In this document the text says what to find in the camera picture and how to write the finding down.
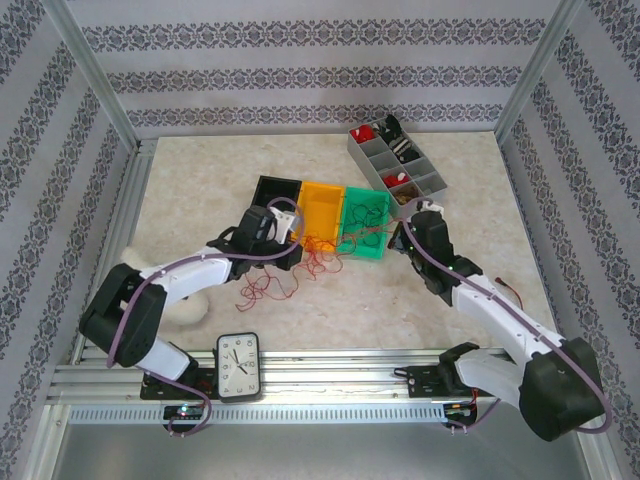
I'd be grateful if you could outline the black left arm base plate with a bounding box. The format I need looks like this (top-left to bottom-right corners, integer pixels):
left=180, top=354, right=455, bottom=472
left=139, top=367, right=221, bottom=401

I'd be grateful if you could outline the slotted grey cable duct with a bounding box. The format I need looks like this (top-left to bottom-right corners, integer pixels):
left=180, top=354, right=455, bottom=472
left=67, top=403, right=447, bottom=425

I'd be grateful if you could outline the green plastic bin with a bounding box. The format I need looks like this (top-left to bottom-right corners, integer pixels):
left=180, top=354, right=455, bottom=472
left=335, top=185, right=392, bottom=262

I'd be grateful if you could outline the white plush toy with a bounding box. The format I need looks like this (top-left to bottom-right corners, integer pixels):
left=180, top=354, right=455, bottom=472
left=118, top=245, right=210, bottom=329

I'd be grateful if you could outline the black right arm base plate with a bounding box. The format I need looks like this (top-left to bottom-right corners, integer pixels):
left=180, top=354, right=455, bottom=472
left=394, top=364, right=501, bottom=399

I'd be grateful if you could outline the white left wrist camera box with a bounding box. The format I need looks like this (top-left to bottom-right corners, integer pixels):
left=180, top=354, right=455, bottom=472
left=272, top=208, right=303, bottom=236

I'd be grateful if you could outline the black white analog clock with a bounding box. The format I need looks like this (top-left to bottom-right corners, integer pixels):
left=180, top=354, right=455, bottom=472
left=214, top=331, right=265, bottom=404

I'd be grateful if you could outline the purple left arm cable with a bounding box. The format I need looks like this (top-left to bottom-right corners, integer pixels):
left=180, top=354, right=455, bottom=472
left=106, top=197, right=305, bottom=437

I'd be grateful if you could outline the red wire with connector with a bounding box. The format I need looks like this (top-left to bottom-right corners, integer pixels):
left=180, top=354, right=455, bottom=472
left=492, top=276, right=526, bottom=309

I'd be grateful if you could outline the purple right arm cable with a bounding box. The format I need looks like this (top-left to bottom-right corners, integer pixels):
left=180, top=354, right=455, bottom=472
left=402, top=197, right=614, bottom=436

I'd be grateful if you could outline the grey metal bottom plate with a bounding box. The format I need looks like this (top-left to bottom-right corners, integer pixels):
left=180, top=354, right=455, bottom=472
left=49, top=422, right=601, bottom=480

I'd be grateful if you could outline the brown rolled sock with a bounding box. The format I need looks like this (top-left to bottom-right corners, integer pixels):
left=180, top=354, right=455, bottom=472
left=392, top=183, right=421, bottom=205

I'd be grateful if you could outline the aluminium frame post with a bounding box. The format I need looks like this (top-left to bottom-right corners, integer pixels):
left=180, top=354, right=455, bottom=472
left=493, top=0, right=590, bottom=139
left=42, top=0, right=141, bottom=151

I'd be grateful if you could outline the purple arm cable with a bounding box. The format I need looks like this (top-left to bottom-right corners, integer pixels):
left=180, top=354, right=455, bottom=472
left=106, top=197, right=305, bottom=437
left=402, top=197, right=614, bottom=436

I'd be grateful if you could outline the black plastic bin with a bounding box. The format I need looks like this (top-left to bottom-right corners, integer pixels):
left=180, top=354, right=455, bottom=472
left=251, top=174, right=304, bottom=214

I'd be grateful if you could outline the orange plastic bin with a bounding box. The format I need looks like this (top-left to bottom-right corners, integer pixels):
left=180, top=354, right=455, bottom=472
left=291, top=180, right=347, bottom=251

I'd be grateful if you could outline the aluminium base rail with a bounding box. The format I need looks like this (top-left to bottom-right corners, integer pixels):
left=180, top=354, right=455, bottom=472
left=49, top=348, right=586, bottom=401

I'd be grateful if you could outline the grey compartment organizer tray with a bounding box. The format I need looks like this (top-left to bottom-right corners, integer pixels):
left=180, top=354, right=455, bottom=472
left=346, top=117, right=450, bottom=222

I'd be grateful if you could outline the aluminium side rail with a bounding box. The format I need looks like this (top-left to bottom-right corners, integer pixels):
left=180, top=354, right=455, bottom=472
left=74, top=138, right=159, bottom=351

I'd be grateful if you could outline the black white striped sock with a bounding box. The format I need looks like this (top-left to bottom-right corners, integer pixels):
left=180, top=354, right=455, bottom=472
left=389, top=135, right=419, bottom=162

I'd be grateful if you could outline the black white rolled sock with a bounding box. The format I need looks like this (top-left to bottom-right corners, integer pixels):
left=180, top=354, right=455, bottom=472
left=374, top=114, right=404, bottom=139

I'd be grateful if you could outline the black thin cable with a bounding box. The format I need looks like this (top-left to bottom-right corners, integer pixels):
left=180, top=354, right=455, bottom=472
left=348, top=198, right=392, bottom=247

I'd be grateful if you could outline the orange-red thin cable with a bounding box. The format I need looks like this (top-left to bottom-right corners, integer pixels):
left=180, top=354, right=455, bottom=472
left=234, top=259, right=351, bottom=314

